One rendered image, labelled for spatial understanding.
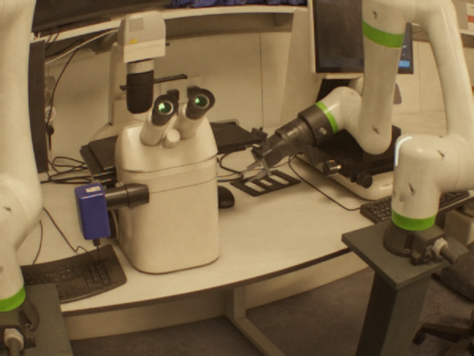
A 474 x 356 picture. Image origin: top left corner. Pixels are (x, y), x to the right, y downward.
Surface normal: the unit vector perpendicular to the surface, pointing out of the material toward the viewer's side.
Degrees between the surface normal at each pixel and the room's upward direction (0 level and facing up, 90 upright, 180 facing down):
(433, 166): 88
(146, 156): 50
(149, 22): 73
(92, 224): 90
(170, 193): 90
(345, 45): 93
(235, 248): 0
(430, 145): 20
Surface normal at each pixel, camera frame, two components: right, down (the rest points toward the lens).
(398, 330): 0.36, 0.35
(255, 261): -0.02, -0.92
